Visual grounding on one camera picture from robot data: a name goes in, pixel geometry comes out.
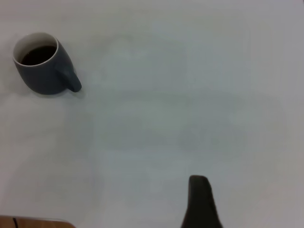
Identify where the dark grey ceramic mug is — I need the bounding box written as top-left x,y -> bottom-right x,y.
12,32 -> 82,95

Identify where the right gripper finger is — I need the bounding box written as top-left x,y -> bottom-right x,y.
180,175 -> 224,228

